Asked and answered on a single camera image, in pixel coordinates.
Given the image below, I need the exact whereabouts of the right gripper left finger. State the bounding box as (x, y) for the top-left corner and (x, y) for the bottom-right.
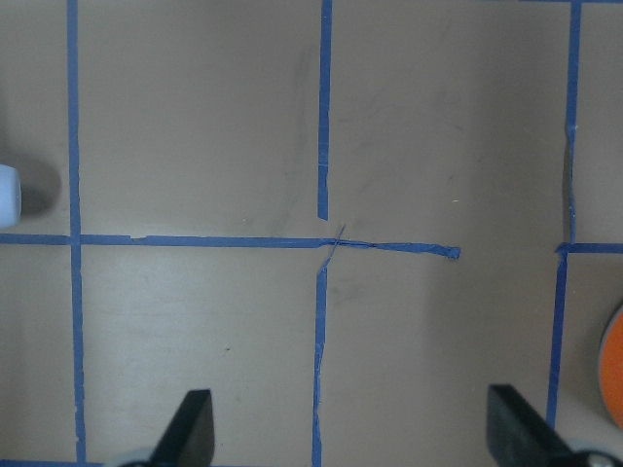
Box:
(147, 389), (215, 467)

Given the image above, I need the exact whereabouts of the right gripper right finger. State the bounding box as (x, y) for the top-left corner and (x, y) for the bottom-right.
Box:
(486, 384), (599, 466)

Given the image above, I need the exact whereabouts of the light blue plastic cup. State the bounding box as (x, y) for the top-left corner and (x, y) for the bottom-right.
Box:
(0, 164), (21, 229)

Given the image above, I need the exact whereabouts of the orange cylindrical can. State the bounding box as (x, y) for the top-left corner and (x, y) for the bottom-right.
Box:
(598, 306), (622, 429)

